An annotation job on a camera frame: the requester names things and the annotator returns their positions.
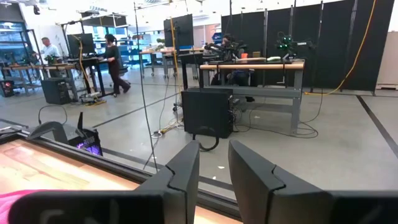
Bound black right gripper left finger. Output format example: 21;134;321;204
8;139;200;224

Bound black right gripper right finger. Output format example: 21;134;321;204
228;139;398;224

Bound large black computer tower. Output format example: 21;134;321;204
180;87;234;139

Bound grey workbench with wooden top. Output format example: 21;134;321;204
198;58;306;136

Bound person seated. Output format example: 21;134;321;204
210;33;259;103

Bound white power strip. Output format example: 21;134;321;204
79;91;107;107

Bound dark grey curved foot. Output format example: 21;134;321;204
25;121;70;146

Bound wooden table with grey legs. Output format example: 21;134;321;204
139;47;206;80

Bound person walking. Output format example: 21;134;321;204
98;33;132;98

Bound black robot arms on workbench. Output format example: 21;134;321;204
203;39;249;62

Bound bright pink cloth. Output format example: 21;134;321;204
0;189;65;224

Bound black box on floor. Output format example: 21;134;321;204
40;77;72;105

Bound black standing desk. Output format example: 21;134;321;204
65;56;114;98

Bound black folding partition screen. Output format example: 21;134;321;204
220;0;396;96

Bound black monitor on tall stand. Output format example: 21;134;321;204
163;13;195;113

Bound black desk monitor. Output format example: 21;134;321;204
66;32;96;58

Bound white cabinet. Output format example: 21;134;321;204
375;30;398;91

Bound person standing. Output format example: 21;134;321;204
32;36;63;78

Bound long wooden workbench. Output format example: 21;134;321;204
0;62;78;96

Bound computer tower with red light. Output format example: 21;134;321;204
0;79;16;98

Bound thick black cable loop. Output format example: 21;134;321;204
192;125;220;153

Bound black floor cables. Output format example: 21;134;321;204
232;89;325;139

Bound thin black hanging cable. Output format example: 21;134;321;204
133;1;160;174

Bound thin black cable loop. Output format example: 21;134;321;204
37;104;69;126

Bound camera rig with green lights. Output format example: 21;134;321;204
274;30;317;60

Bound yellow cable at desk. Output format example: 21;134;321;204
69;33;91;85

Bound long yellow cable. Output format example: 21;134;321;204
303;0;378;96

